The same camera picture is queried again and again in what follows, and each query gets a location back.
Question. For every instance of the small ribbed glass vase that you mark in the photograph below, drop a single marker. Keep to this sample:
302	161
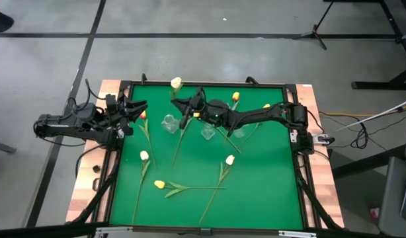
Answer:
208	132

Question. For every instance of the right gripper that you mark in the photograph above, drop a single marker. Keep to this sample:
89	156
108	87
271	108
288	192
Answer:
209	112

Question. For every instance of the black tripod stand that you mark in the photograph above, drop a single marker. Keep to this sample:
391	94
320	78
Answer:
314	33

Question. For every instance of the black aluminium table frame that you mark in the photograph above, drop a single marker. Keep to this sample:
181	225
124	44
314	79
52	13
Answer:
124	85

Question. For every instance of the orange-red artificial tulip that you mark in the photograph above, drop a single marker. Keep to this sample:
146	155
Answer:
180	145
235	96
143	115

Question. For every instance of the small black knob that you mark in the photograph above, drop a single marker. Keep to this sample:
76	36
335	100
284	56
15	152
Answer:
96	168

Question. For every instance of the black desk base bar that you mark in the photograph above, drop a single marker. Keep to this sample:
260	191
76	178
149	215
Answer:
365	163

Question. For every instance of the grey chair leg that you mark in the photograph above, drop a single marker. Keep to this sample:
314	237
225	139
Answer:
3	147

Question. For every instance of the green table mat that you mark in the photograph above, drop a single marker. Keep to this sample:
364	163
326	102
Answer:
206	205

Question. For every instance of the black frame clamp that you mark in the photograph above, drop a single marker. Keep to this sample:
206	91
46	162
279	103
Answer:
251	80
143	78

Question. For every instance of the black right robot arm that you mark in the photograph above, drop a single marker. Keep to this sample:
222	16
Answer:
266	114

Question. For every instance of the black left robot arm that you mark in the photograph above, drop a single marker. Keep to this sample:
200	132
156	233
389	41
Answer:
67	129

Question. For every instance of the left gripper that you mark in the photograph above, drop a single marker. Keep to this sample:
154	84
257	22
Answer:
118	112

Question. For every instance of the tall smooth glass carafe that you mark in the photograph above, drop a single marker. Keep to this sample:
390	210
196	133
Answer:
239	133

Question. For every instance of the black standing desk frame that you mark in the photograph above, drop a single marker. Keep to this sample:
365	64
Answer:
381	85

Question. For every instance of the silver frame bracket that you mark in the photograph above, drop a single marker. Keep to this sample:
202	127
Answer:
114	229
297	234

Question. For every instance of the red white floor object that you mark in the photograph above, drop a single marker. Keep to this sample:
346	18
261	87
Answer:
374	212

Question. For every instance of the cut crystal glass vase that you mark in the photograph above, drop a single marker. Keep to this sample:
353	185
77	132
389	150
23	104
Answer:
170	125

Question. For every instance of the black metal bracket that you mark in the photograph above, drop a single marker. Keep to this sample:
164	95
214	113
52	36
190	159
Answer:
95	184

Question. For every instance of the grey desk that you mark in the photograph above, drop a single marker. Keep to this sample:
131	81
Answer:
391	191

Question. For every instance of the grey frame connector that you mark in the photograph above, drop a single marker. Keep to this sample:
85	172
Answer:
205	231

